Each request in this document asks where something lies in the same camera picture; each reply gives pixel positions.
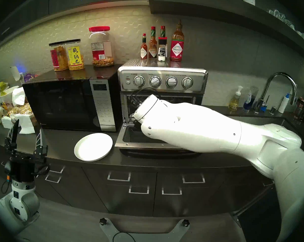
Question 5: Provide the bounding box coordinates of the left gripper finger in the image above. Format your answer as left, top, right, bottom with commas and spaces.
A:
4, 119, 19, 150
33, 128, 48, 158

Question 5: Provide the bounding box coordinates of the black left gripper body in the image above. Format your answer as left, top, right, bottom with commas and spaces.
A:
5, 149, 47, 182

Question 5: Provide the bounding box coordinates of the white round plate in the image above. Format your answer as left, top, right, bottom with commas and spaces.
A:
74, 133, 113, 162

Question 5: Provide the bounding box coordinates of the glass toaster oven door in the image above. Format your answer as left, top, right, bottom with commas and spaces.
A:
115, 123, 201, 152

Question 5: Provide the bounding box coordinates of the black microwave oven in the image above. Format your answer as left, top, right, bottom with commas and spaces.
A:
23, 65, 123, 132

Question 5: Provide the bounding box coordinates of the stainless steel toaster oven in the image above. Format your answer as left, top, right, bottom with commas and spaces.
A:
118, 58, 208, 130

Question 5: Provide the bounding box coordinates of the bagged bread loaf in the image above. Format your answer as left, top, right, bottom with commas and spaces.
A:
6, 103, 39, 126

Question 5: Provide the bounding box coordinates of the crumpled white paper bag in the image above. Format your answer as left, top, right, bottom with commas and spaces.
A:
12, 87, 26, 106

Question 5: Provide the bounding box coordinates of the white bowl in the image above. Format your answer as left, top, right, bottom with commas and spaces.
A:
0, 86, 19, 104

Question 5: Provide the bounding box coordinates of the snack jar red label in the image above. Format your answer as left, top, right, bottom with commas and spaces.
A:
49, 42, 68, 72

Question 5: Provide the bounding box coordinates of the snack jar yellow label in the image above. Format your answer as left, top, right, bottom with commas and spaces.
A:
65, 39, 85, 71

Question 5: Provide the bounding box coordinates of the large jar red lid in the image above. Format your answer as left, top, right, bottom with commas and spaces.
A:
89, 26, 115, 67

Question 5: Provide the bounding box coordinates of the dark wood upper cabinet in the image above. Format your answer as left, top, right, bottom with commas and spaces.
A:
0, 0, 153, 54

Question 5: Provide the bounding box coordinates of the small red Tabasco bottle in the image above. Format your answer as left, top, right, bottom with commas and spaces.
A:
141, 34, 148, 60

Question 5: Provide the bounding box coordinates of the medium orange Tabasco bottle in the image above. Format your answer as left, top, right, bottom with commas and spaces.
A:
148, 26, 158, 60

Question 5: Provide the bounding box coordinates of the black capped salt shaker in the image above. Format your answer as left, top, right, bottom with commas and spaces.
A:
158, 37, 168, 62

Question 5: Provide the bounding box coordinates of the large Tabasco sauce bottle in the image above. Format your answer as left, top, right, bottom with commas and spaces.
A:
170, 20, 185, 62

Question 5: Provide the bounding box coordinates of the yellow soap pump dispenser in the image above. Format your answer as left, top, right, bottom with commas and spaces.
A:
228, 86, 243, 111

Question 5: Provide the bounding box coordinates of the blue dish soap bottle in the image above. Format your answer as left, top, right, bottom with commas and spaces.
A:
243, 86, 259, 111

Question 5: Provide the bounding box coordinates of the chrome gooseneck faucet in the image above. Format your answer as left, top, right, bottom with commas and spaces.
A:
254, 72, 298, 114

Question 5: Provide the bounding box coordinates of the white bottle blue cap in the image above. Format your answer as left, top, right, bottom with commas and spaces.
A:
278, 94, 290, 114

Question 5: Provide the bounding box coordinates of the dark glass jar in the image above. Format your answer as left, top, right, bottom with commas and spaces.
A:
293, 97, 304, 121

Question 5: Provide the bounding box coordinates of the clear drinking glasses row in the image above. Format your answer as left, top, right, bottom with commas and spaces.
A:
268, 9, 295, 30

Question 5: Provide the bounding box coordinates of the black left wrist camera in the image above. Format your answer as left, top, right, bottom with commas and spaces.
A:
4, 161, 12, 183

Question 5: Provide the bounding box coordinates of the white paper wall note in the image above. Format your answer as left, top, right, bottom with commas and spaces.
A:
10, 66, 21, 81

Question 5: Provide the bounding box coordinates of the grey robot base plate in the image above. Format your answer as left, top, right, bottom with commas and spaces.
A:
99, 218, 190, 242

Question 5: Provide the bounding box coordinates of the dark wood wall shelf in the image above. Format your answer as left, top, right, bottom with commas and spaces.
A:
149, 0, 304, 63

